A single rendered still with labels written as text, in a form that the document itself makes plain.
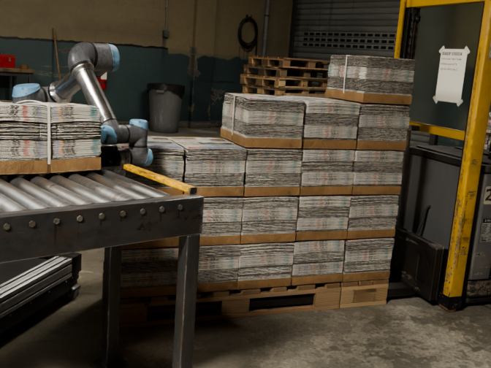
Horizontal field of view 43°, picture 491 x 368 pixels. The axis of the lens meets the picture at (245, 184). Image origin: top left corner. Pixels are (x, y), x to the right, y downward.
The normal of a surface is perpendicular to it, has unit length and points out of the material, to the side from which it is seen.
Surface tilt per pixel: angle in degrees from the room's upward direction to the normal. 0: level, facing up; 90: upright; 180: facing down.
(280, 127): 90
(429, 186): 90
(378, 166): 90
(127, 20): 90
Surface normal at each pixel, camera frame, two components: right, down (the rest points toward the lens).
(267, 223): 0.35, 0.22
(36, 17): 0.63, 0.20
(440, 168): -0.93, 0.00
